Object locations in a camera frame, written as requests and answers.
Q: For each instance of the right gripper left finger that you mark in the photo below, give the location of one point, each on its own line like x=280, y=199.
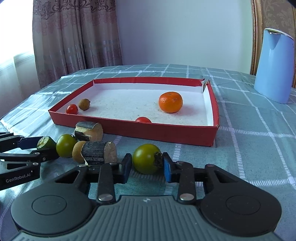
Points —
x=69, y=200

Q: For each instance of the red cherry tomato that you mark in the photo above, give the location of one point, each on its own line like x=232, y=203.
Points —
x=143, y=119
x=72, y=109

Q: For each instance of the green cucumber piece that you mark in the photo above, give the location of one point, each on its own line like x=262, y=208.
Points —
x=46, y=142

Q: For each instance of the eggplant piece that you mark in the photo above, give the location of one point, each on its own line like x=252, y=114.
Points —
x=95, y=153
x=88, y=131

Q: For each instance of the teal checked tablecloth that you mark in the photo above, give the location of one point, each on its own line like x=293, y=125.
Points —
x=255, y=141

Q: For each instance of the light blue kettle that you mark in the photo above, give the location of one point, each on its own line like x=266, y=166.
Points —
x=276, y=66

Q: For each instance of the pink patterned curtain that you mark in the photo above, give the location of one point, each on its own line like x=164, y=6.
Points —
x=69, y=36

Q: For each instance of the orange tangerine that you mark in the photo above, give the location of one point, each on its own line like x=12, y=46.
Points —
x=170, y=102

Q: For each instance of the large green tomato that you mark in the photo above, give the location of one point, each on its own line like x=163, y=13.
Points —
x=146, y=159

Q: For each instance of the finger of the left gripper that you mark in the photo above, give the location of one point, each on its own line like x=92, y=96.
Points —
x=13, y=142
x=34, y=156

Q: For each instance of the red cardboard box tray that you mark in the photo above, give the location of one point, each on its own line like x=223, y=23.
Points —
x=116, y=103

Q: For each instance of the small green tomato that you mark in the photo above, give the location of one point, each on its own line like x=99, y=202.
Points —
x=65, y=145

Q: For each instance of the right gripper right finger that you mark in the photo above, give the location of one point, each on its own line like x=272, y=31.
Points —
x=225, y=201

